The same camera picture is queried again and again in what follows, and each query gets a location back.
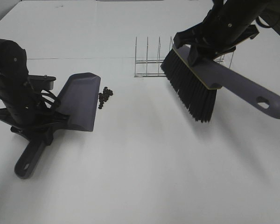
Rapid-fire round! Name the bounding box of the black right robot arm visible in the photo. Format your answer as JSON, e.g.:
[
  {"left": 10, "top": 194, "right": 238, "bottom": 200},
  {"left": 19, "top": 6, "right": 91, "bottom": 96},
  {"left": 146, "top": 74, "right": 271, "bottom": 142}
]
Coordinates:
[{"left": 174, "top": 0, "right": 280, "bottom": 66}]

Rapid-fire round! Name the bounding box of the chrome wire dish rack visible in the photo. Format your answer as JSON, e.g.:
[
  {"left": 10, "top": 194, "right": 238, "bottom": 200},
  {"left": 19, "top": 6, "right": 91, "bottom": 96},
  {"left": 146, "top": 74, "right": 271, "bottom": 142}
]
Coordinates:
[{"left": 133, "top": 35, "right": 234, "bottom": 78}]

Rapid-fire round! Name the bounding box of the pile of coffee beans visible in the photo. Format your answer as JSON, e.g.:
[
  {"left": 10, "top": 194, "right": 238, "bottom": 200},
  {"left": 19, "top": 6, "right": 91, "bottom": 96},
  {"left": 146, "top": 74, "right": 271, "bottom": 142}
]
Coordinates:
[{"left": 98, "top": 86, "right": 113, "bottom": 109}]

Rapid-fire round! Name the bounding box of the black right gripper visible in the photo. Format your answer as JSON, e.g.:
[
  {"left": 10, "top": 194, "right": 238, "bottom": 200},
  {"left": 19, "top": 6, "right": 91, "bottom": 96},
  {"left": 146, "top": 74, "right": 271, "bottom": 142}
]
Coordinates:
[{"left": 174, "top": 15, "right": 259, "bottom": 67}]

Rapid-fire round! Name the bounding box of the grey plastic dustpan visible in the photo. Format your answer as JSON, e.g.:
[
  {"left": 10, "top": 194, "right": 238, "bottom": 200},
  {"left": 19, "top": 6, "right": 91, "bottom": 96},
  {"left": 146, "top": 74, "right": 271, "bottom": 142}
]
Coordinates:
[{"left": 11, "top": 72, "right": 101, "bottom": 179}]

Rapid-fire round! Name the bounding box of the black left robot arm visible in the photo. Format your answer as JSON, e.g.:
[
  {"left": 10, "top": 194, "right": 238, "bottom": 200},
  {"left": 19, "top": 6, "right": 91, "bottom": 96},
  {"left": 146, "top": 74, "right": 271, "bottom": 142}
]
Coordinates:
[{"left": 0, "top": 39, "right": 69, "bottom": 145}]

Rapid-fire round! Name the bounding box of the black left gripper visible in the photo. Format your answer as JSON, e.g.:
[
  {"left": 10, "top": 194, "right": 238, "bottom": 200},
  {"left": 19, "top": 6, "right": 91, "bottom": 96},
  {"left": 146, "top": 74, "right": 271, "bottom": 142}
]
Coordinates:
[{"left": 0, "top": 75, "right": 69, "bottom": 145}]

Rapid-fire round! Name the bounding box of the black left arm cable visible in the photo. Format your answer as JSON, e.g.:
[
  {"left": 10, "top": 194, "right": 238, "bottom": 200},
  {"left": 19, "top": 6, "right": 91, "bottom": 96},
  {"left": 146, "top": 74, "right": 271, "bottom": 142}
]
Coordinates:
[{"left": 25, "top": 79, "right": 62, "bottom": 112}]

